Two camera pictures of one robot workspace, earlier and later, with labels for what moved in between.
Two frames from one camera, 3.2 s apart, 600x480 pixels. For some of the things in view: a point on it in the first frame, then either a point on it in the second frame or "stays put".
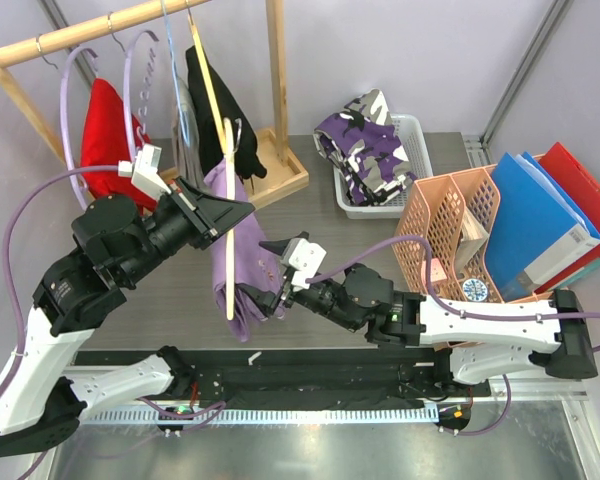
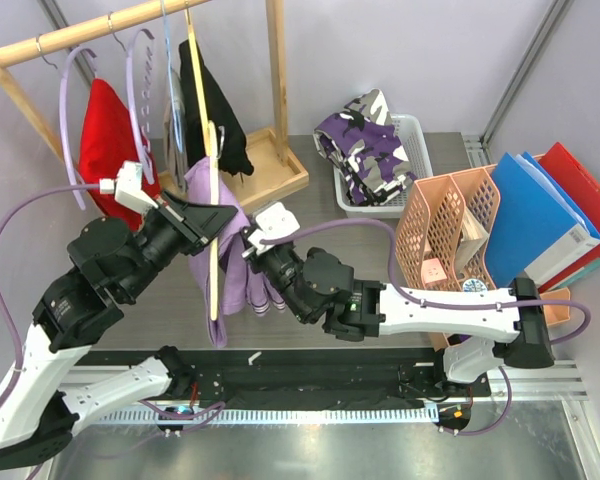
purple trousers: x=256 y=264 to x=197 y=179
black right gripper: x=267 y=300 to x=251 y=253
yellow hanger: x=209 y=81 to x=209 y=128
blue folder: x=533 y=227 stays put
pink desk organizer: x=444 y=239 stays put
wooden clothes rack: x=270 y=142 stays put
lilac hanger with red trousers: x=81 y=184 stays put
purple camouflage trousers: x=359 y=142 stays put
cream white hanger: x=229 y=138 to x=213 y=142
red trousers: x=106 y=141 stays put
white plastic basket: x=410 y=130 stays put
